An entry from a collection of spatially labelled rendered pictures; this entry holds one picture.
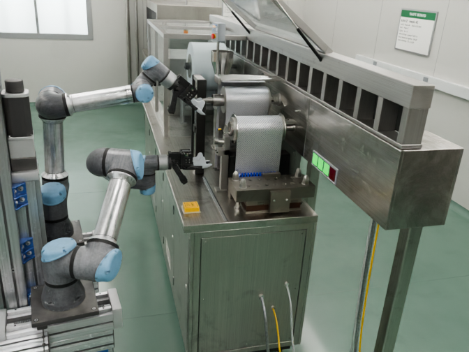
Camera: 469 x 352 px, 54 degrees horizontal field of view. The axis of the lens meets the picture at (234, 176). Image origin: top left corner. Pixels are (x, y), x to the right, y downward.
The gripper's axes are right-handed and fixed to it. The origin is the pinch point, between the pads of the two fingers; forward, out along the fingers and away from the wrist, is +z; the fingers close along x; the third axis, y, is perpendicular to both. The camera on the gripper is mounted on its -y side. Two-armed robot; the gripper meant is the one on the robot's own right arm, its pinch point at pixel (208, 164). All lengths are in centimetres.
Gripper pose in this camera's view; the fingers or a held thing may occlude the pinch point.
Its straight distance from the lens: 228.2
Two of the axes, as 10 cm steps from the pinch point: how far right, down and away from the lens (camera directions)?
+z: 9.7, -0.5, 2.6
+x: -2.5, -3.8, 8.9
